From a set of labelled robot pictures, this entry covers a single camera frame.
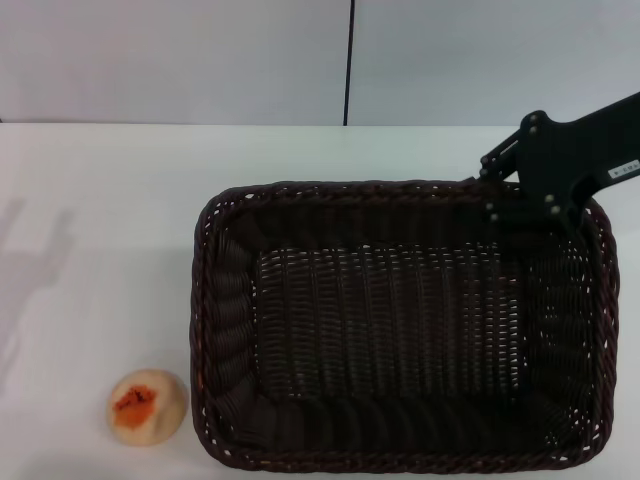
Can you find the thin black vertical wall strip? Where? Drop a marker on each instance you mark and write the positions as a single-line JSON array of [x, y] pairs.
[[349, 60]]

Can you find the black woven plastic basket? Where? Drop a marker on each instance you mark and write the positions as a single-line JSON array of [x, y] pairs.
[[380, 320]]

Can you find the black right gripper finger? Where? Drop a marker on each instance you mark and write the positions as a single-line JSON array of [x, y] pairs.
[[500, 157], [520, 207]]

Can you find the round bun with orange filling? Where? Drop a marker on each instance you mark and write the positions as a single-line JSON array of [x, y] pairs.
[[155, 407]]

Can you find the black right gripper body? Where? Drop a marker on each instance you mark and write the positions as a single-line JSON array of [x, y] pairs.
[[565, 150]]

